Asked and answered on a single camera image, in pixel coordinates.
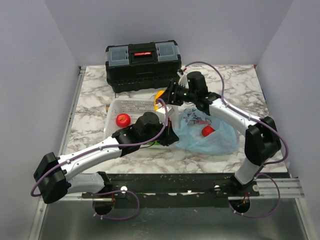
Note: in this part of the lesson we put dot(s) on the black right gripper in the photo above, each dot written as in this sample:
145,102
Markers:
173,87

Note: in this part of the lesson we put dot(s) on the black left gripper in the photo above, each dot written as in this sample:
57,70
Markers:
170,137

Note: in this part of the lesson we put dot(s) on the red fake apple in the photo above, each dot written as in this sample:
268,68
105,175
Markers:
123,120

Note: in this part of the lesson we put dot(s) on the red wrinkled fake fruit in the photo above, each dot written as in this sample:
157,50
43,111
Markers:
207,130

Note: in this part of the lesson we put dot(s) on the light blue plastic bag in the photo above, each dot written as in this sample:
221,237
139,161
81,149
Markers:
225,139

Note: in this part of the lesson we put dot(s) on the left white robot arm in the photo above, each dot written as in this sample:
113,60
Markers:
56,176

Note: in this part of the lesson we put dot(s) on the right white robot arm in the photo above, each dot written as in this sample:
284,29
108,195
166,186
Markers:
261,140

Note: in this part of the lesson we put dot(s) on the white plastic basket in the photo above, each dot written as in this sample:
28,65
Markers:
135,108

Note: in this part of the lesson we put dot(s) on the small teal orange tool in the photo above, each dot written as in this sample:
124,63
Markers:
107,108

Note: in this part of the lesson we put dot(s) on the black plastic toolbox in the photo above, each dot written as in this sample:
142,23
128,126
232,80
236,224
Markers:
142,66

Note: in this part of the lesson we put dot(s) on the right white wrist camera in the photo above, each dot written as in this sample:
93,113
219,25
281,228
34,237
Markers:
182,78

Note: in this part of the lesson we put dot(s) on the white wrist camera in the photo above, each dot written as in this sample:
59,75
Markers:
163,112
182,78

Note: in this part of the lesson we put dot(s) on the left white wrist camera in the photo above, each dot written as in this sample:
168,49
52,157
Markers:
163,112

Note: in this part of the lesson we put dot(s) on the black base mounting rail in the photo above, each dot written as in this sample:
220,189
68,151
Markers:
173,190

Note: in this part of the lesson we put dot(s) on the aluminium extrusion rail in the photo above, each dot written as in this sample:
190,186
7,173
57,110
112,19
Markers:
289,188

